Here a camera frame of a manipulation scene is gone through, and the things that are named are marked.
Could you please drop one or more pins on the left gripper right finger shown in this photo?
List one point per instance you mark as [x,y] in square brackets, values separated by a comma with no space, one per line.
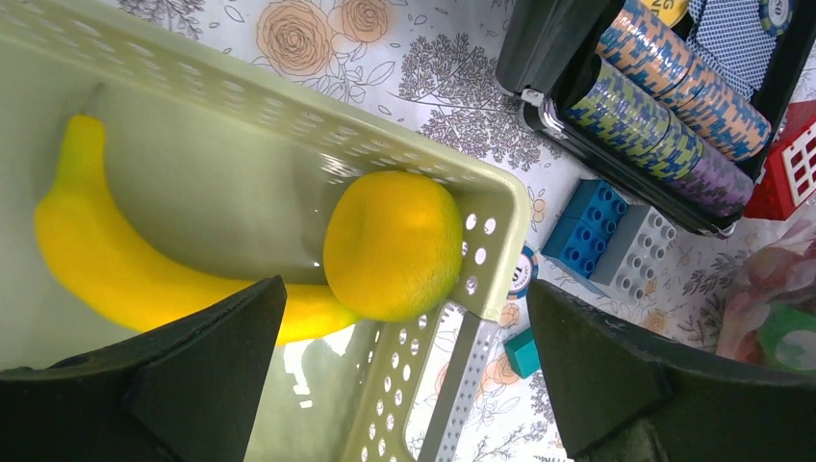
[620,392]

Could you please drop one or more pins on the yellow toy banana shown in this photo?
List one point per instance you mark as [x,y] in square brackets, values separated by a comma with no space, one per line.
[94,252]

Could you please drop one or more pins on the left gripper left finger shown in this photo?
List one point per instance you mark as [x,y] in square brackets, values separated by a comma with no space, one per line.
[186,391]

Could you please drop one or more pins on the black poker chip case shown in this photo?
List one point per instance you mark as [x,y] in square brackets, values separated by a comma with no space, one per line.
[618,88]

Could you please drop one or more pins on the yellow big blind button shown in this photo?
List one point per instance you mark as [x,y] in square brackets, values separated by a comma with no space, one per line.
[670,12]

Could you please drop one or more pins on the grey lego brick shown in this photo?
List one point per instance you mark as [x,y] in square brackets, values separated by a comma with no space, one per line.
[633,252]

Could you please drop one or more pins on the blue lego brick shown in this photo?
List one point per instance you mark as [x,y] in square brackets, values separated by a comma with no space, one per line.
[585,228]

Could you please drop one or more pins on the yellow toy mango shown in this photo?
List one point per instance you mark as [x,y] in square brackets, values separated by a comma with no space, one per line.
[393,246]

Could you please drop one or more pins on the green plastic basket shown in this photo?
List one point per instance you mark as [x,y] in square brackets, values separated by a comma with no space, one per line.
[229,169]

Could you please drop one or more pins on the blue playing cards deck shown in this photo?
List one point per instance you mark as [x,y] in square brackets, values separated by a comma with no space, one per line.
[737,38]

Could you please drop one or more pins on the red lego brick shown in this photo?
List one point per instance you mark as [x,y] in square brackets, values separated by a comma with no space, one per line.
[788,178]

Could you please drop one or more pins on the loose poker chip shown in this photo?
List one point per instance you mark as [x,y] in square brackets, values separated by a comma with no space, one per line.
[524,273]

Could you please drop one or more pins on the teal small block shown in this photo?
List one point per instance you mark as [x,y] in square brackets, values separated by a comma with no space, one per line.
[522,354]

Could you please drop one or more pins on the clear zip top bag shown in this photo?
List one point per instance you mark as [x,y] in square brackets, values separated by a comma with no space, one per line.
[769,318]

